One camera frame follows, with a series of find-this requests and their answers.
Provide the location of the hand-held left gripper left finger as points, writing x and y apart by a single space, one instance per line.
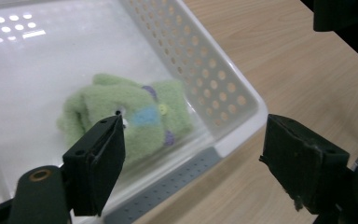
101 161

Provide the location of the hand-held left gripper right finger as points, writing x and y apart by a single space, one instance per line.
304 161

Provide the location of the black metal stand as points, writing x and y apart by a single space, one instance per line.
341 15

